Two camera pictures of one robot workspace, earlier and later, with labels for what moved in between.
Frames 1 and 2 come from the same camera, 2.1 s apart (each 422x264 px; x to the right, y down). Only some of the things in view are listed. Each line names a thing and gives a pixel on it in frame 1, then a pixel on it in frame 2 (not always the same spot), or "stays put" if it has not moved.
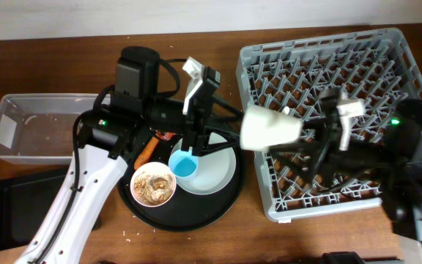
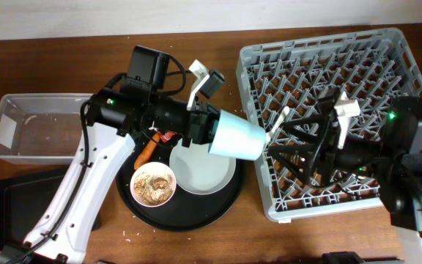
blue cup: x=182 y=163 → x=238 y=137
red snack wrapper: x=166 y=136 stays put
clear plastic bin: x=37 y=127 stays put
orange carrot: x=146 y=152 stays put
